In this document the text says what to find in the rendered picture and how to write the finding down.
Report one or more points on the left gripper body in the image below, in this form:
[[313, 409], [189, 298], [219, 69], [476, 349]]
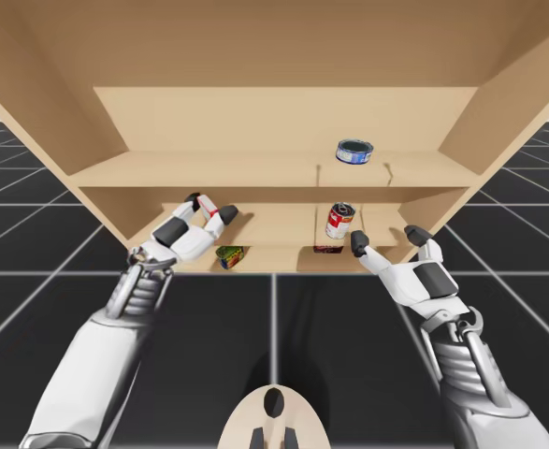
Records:
[[183, 239]]

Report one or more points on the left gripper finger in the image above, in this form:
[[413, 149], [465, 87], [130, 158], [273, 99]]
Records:
[[189, 206], [220, 219]]

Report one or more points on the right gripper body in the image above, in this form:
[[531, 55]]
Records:
[[419, 280]]

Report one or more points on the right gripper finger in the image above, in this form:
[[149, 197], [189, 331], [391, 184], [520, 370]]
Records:
[[366, 252], [423, 244]]

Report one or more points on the red and white carton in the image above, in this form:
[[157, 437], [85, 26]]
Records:
[[207, 207]]

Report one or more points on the pale wooden shelf unit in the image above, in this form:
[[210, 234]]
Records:
[[274, 117]]

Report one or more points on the green and blue rectangular can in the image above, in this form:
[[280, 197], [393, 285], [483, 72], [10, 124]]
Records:
[[230, 256]]

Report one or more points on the red and white can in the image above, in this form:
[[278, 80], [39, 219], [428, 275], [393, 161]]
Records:
[[340, 221]]

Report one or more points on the blue flat can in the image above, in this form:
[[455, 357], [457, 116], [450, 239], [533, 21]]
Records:
[[354, 151]]

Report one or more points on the tan robot part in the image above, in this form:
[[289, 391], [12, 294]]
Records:
[[274, 418]]

